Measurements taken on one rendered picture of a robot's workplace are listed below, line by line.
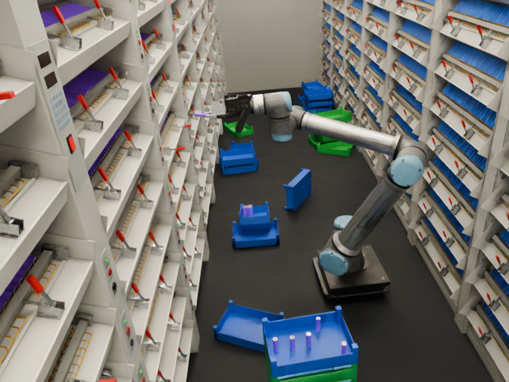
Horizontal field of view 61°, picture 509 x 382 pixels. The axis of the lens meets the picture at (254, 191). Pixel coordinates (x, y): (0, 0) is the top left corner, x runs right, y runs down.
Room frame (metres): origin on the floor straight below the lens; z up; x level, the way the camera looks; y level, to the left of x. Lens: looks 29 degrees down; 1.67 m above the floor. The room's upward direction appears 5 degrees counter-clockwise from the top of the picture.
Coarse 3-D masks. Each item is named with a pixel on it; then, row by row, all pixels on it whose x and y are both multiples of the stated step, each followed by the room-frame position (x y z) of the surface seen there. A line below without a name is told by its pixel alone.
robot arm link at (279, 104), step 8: (264, 96) 1.81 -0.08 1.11; (272, 96) 1.80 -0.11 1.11; (280, 96) 1.80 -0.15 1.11; (288, 96) 1.80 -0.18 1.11; (264, 104) 1.79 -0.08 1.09; (272, 104) 1.78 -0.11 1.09; (280, 104) 1.78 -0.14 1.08; (288, 104) 1.78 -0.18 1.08; (264, 112) 1.79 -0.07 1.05; (272, 112) 1.79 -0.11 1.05; (280, 112) 1.78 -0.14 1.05; (288, 112) 1.80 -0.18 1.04
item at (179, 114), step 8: (168, 112) 2.12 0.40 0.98; (176, 112) 2.14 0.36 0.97; (184, 112) 2.14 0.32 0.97; (176, 120) 2.10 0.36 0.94; (184, 120) 2.12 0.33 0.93; (176, 136) 1.89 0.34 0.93; (168, 144) 1.79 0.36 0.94; (176, 144) 1.82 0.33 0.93; (168, 160) 1.54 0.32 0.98; (168, 168) 1.57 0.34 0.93
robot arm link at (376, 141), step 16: (304, 112) 1.91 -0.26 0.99; (304, 128) 1.87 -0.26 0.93; (320, 128) 1.83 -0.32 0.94; (336, 128) 1.80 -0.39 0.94; (352, 128) 1.78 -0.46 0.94; (352, 144) 1.77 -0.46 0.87; (368, 144) 1.72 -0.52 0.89; (384, 144) 1.69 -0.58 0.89; (400, 144) 1.66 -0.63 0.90; (416, 144) 1.63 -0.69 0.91
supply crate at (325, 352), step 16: (288, 320) 1.17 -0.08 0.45; (304, 320) 1.17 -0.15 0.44; (320, 320) 1.18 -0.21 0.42; (336, 320) 1.17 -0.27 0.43; (272, 336) 1.14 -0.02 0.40; (288, 336) 1.13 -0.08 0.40; (304, 336) 1.13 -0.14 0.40; (320, 336) 1.12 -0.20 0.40; (336, 336) 1.11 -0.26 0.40; (272, 352) 1.06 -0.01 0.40; (288, 352) 1.06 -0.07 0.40; (304, 352) 1.05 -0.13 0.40; (320, 352) 1.05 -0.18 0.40; (336, 352) 1.04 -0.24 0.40; (352, 352) 0.99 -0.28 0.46; (272, 368) 0.96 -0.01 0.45; (288, 368) 0.97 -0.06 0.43; (304, 368) 0.97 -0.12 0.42; (320, 368) 0.98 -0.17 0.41
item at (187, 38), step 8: (176, 0) 2.84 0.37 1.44; (184, 0) 2.84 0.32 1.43; (184, 8) 2.84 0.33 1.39; (184, 40) 2.84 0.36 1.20; (192, 64) 2.84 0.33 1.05; (192, 72) 2.84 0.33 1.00; (200, 88) 2.93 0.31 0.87; (200, 96) 2.87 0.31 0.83; (200, 120) 2.84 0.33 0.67; (200, 128) 2.84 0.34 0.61; (208, 152) 2.89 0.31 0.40; (208, 168) 2.84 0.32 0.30; (208, 176) 2.84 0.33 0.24
